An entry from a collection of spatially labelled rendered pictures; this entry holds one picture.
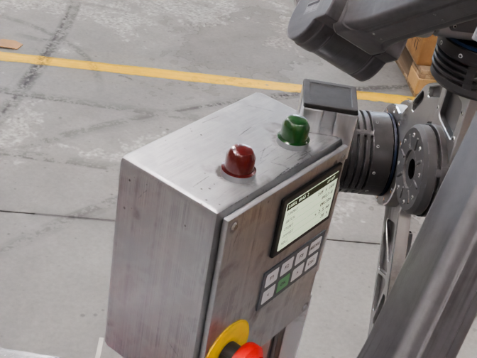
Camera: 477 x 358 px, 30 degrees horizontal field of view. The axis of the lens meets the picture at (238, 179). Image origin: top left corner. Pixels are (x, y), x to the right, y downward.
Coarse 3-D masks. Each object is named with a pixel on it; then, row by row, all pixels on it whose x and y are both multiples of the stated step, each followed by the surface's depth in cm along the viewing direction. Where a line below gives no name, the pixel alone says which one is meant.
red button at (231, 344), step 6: (234, 342) 70; (246, 342) 69; (252, 342) 69; (228, 348) 69; (234, 348) 69; (240, 348) 69; (246, 348) 69; (252, 348) 69; (258, 348) 69; (222, 354) 69; (228, 354) 69; (234, 354) 68; (240, 354) 68; (246, 354) 68; (252, 354) 68; (258, 354) 69
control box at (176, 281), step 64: (192, 128) 69; (256, 128) 71; (320, 128) 72; (128, 192) 65; (192, 192) 62; (256, 192) 64; (128, 256) 68; (192, 256) 63; (256, 256) 67; (128, 320) 71; (192, 320) 66; (256, 320) 73
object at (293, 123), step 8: (288, 120) 68; (296, 120) 68; (304, 120) 68; (288, 128) 68; (296, 128) 68; (304, 128) 68; (280, 136) 69; (288, 136) 68; (296, 136) 68; (304, 136) 68; (280, 144) 69; (288, 144) 68; (296, 144) 68; (304, 144) 69
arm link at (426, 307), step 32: (448, 192) 64; (448, 224) 62; (416, 256) 64; (448, 256) 61; (416, 288) 62; (448, 288) 61; (384, 320) 64; (416, 320) 61; (448, 320) 61; (384, 352) 62; (416, 352) 60; (448, 352) 61
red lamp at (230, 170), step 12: (240, 144) 64; (228, 156) 63; (240, 156) 63; (252, 156) 63; (228, 168) 64; (240, 168) 63; (252, 168) 64; (228, 180) 64; (240, 180) 63; (252, 180) 64
